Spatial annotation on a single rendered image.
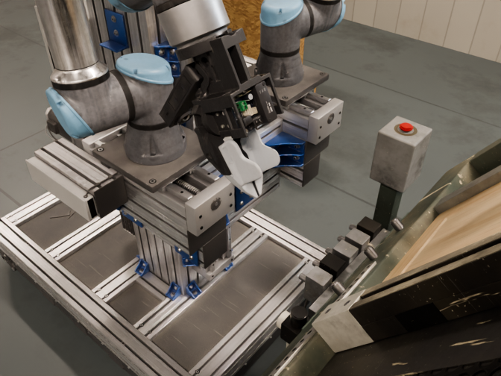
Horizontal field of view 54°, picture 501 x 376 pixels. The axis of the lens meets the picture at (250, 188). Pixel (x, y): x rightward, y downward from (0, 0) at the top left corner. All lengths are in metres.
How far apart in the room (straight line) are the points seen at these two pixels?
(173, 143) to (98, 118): 0.20
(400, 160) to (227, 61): 1.04
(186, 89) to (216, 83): 0.05
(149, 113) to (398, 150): 0.75
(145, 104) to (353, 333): 0.63
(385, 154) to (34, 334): 1.55
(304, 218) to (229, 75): 2.02
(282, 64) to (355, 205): 1.35
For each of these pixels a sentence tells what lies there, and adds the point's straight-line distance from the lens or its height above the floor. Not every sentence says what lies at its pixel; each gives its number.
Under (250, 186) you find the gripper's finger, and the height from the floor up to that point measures 1.33.
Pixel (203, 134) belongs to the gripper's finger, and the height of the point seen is 1.40.
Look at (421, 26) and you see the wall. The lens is 4.63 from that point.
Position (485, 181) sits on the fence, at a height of 1.04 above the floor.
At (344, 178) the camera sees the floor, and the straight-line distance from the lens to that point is 2.83.
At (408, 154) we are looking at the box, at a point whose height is 0.89.
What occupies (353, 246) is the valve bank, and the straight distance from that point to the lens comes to 1.37.
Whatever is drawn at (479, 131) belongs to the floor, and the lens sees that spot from 3.49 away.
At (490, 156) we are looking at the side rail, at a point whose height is 0.95.
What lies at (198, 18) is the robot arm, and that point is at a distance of 0.57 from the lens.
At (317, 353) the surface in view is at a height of 0.89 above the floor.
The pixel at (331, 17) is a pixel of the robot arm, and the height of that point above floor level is 1.20.
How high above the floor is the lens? 1.74
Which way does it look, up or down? 40 degrees down
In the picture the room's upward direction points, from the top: straight up
